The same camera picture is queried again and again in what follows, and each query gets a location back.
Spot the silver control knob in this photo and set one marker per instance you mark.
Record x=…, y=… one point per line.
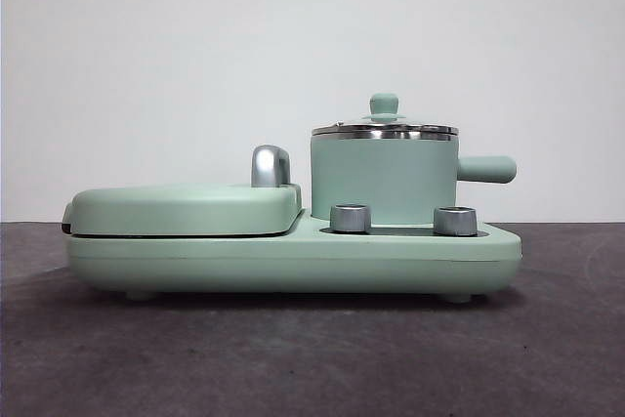
x=455, y=220
x=350, y=218

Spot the green breakfast machine base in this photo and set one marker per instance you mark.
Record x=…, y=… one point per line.
x=342, y=261

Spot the glass pot lid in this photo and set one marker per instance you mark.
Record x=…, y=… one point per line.
x=385, y=103

